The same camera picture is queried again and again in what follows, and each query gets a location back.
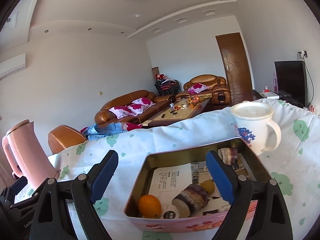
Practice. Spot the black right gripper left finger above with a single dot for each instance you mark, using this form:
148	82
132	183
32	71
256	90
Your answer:
52	220

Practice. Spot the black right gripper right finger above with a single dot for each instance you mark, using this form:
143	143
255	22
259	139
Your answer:
271	218

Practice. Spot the large orange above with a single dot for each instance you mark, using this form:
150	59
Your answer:
149	206

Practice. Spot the yellow green citrus fruit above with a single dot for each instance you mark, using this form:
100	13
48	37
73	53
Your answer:
208	186

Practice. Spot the white cloud pattern tablecloth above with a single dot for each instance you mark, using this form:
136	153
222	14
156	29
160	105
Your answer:
295	164

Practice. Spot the pink electric kettle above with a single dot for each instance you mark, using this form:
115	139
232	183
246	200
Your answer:
26	155

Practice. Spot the blue plaid blanket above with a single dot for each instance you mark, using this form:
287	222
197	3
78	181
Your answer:
95	132

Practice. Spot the white lidded mug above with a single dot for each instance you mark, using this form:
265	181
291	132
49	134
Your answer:
253	123

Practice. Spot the paper leaflet in tin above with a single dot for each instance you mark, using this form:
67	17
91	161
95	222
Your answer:
172	172

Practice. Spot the pink floral left pillow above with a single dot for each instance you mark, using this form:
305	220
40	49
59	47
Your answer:
122	111

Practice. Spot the brown leather long sofa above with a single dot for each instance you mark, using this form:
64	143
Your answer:
105	117

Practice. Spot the wooden coffee table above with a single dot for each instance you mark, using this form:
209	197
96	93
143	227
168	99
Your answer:
181	110

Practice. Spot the pink floral right pillow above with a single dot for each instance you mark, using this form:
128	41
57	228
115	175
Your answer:
140	105

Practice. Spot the black television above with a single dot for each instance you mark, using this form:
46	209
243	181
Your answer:
292	82

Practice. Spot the brown leather armchair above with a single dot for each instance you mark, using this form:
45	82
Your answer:
219	89

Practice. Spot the brown wooden door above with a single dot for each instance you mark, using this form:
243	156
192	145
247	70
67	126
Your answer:
235	62

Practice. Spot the pink floral armchair pillow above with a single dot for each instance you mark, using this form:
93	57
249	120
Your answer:
198	88

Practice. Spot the white air conditioner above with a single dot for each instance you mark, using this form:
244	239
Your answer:
12	65

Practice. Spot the stacked dark chairs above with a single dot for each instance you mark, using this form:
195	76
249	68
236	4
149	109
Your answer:
166	86

